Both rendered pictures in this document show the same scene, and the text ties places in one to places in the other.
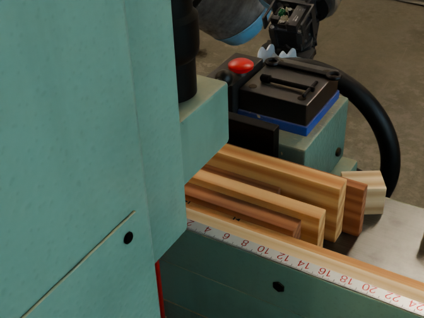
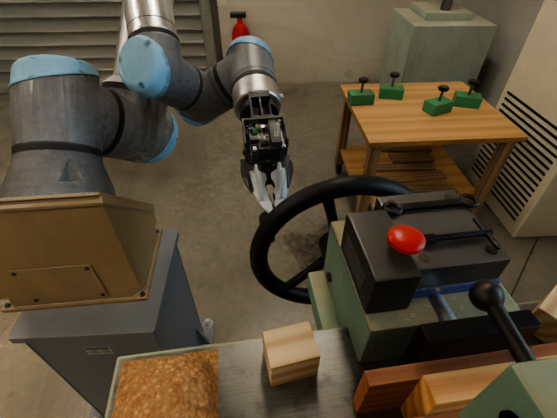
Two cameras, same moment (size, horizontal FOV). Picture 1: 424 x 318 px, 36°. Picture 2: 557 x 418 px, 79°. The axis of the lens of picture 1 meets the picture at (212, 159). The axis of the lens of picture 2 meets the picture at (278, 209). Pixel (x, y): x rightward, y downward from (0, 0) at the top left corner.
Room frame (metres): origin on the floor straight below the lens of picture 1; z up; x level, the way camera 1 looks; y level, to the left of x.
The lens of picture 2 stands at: (0.61, 0.16, 1.22)
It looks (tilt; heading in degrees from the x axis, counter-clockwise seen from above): 42 degrees down; 320
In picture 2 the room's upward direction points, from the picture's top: straight up
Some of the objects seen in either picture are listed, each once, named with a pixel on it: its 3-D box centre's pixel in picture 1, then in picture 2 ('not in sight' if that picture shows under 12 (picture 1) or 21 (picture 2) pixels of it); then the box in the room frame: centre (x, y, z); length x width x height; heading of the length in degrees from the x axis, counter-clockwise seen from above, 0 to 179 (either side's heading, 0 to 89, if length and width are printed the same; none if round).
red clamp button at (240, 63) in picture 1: (240, 65); (405, 239); (0.69, -0.04, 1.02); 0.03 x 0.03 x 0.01
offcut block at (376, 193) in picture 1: (361, 192); (556, 316); (0.57, -0.16, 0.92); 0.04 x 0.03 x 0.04; 89
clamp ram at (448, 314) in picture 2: (252, 139); (441, 319); (0.64, -0.05, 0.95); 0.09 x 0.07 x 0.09; 58
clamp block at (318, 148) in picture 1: (274, 139); (403, 286); (0.69, -0.08, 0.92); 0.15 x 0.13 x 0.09; 58
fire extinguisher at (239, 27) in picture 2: not in sight; (242, 54); (3.04, -1.47, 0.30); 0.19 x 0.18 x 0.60; 143
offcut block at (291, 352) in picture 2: not in sight; (290, 353); (0.71, 0.07, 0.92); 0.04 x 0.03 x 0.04; 64
